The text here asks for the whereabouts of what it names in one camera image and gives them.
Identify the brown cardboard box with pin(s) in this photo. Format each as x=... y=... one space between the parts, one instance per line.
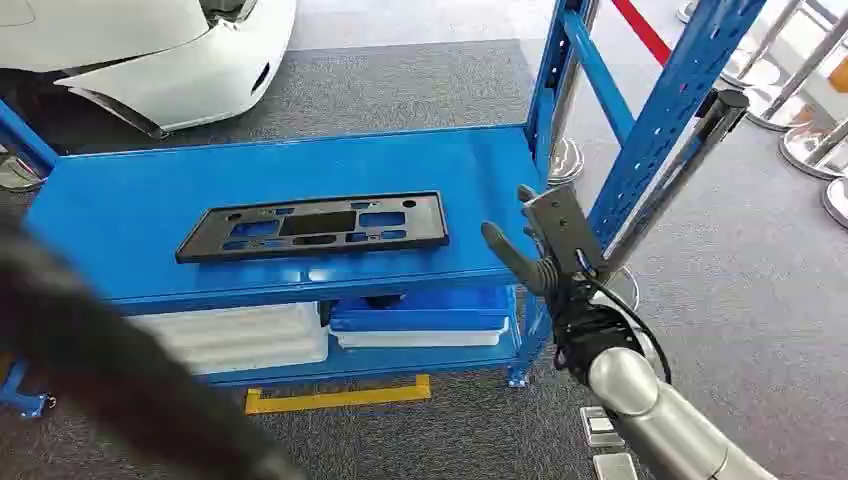
x=840 y=76

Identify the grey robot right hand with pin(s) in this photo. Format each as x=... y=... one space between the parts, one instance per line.
x=563 y=225

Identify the blurred black robot left arm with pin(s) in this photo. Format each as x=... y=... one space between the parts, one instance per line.
x=99 y=371

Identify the white plastic crate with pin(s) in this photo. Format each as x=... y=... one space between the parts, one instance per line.
x=252 y=338

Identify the red barrier belt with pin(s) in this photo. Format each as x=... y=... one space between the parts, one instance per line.
x=642 y=30

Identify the blue plastic tray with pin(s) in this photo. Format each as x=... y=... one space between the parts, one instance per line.
x=430 y=311

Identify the black plastic plate frame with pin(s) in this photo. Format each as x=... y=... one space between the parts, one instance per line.
x=424 y=228

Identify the steel stanchion with black cap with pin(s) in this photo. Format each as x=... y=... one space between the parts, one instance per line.
x=702 y=139

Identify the white car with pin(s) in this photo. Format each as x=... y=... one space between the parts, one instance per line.
x=166 y=60

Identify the yellow floor marker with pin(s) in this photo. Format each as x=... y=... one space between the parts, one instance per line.
x=344 y=398

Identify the steel floor socket plate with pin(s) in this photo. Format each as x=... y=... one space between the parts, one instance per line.
x=613 y=467
x=599 y=424

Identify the steel stanchion beside rack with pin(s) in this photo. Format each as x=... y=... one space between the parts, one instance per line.
x=566 y=162

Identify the blue metal shelf rack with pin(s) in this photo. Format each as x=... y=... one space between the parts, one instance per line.
x=132 y=199

